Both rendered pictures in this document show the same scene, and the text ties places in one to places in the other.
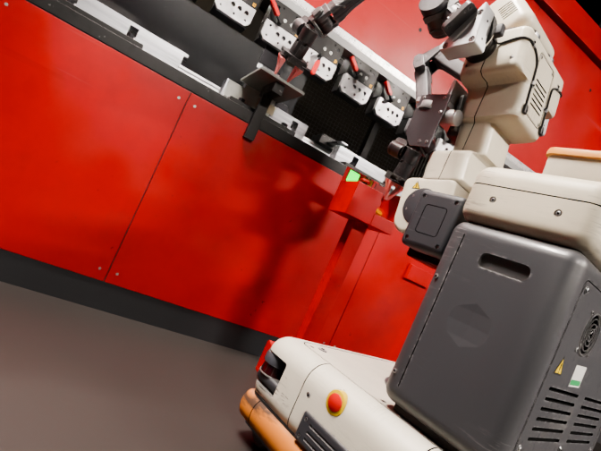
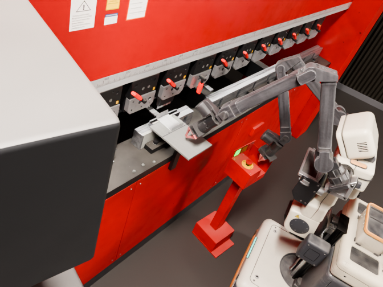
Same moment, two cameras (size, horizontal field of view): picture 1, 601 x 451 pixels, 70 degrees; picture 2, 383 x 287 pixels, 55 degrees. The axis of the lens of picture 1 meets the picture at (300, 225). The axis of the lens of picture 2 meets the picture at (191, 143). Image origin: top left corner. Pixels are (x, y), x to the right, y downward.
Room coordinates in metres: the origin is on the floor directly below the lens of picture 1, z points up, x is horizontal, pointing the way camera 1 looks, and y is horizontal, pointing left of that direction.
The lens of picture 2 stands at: (0.47, 1.11, 2.13)
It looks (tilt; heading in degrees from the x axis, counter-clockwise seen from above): 40 degrees down; 323
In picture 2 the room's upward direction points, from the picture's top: 21 degrees clockwise
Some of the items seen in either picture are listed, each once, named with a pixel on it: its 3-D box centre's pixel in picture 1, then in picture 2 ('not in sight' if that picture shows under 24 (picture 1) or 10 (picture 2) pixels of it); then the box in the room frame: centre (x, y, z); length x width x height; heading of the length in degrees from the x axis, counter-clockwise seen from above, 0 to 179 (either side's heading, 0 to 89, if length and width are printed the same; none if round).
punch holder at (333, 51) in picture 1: (318, 57); (196, 67); (1.81, 0.22, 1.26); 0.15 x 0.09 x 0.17; 115
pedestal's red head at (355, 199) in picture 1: (368, 199); (249, 164); (1.57, -0.19, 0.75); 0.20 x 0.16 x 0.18; 109
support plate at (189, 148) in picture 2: (271, 86); (180, 136); (1.60, 0.32, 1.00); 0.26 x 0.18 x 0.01; 25
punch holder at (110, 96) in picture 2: not in sight; (97, 102); (1.55, 0.76, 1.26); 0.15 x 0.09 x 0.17; 115
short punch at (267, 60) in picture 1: (272, 63); (165, 98); (1.74, 0.38, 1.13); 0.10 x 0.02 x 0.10; 115
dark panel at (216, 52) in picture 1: (196, 57); not in sight; (2.10, 0.81, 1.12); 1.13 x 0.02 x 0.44; 115
